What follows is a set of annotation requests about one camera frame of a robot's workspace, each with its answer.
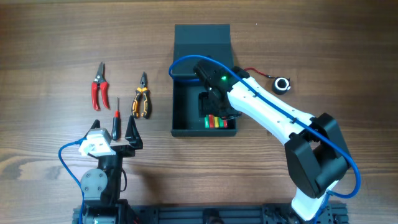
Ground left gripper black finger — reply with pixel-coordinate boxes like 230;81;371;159
125;115;143;150
84;119;100;139

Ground black red screwdriver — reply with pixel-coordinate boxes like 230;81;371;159
111;97;121;141

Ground clear plastic screwdriver case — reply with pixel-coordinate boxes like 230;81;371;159
204;114;228;129

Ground orange black pliers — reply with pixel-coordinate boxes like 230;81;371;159
131;72;152;119

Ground red handled pruning shears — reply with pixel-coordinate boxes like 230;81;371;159
91;62;110;111

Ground dark green box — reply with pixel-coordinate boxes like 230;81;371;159
171;24;237;138

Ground black round tape measure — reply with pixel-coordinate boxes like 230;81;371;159
243;67;292;96

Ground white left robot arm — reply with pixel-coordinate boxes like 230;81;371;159
72;116;143;224

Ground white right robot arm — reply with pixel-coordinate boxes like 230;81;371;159
193;59;351;221

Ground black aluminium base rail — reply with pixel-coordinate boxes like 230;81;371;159
72;202;348;224

